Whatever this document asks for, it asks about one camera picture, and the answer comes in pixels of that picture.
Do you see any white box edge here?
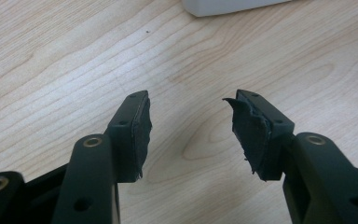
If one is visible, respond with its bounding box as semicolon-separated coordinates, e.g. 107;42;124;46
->
181;0;293;18

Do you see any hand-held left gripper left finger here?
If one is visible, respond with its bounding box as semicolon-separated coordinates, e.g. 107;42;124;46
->
51;90;153;224

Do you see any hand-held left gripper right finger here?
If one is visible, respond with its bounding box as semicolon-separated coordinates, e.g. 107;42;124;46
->
222;89;358;224

